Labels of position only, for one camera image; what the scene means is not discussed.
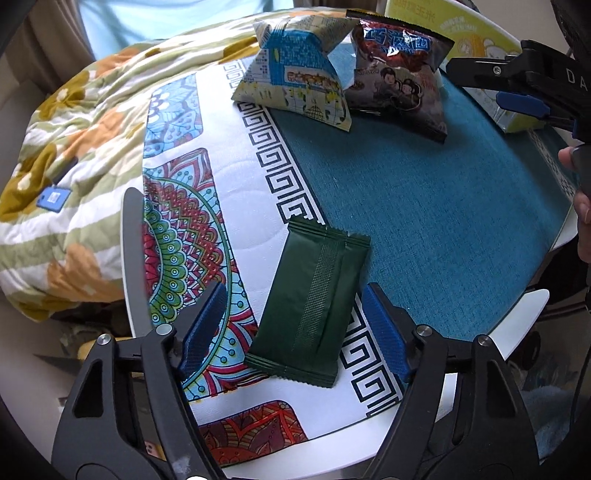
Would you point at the green cardboard box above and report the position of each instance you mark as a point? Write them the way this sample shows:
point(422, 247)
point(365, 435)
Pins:
point(474, 36)

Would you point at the floral duvet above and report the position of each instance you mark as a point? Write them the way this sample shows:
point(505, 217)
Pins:
point(69, 184)

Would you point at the person's right hand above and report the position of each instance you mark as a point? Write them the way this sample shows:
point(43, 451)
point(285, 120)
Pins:
point(581, 205)

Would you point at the dark green packet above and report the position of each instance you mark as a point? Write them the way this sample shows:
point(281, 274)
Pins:
point(310, 302)

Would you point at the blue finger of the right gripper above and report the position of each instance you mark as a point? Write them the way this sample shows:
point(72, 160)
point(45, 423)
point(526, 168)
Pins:
point(482, 73)
point(523, 104)

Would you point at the left brown curtain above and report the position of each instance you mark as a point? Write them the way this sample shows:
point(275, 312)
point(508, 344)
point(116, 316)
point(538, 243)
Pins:
point(50, 45)

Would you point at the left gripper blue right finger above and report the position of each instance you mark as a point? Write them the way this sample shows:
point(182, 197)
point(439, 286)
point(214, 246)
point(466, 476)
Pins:
point(462, 415)

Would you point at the blue tag card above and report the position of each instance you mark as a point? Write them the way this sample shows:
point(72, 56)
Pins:
point(53, 198)

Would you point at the light blue hanging cloth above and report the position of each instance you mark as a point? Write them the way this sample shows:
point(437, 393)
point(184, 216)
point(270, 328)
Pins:
point(114, 25)

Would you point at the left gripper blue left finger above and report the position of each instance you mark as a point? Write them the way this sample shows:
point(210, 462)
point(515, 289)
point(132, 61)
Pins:
point(99, 434)

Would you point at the dark red chocolate snack bag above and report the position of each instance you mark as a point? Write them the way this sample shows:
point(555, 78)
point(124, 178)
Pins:
point(395, 78)

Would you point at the blue cream snack bag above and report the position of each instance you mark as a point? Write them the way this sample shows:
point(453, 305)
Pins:
point(292, 70)

